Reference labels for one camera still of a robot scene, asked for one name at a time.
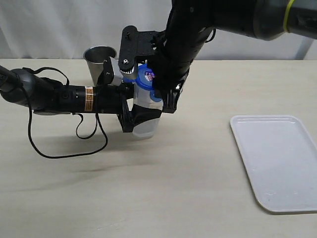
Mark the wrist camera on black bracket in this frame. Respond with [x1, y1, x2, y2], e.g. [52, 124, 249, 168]
[97, 57, 123, 86]

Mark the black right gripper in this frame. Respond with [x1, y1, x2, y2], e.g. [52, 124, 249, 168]
[147, 57, 191, 114]

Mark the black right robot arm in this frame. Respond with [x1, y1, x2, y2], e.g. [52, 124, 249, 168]
[148, 0, 317, 114]

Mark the stainless steel cup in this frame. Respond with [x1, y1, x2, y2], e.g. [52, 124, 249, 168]
[83, 46, 117, 86]

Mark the blue plastic container lid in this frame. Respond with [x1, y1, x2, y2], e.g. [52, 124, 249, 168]
[123, 64, 162, 103]

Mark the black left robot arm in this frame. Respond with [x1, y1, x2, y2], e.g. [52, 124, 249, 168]
[0, 67, 162, 132]

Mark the black cable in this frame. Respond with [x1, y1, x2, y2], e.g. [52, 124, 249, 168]
[21, 66, 108, 159]

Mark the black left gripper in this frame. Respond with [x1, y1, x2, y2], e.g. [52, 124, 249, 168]
[96, 83, 162, 132]

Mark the white plastic tray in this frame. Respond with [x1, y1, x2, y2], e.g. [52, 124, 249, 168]
[230, 115, 317, 214]

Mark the white backdrop curtain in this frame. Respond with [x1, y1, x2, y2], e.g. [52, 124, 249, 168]
[0, 0, 317, 60]

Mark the clear tall plastic container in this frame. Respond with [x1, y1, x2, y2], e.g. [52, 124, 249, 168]
[131, 84, 163, 139]

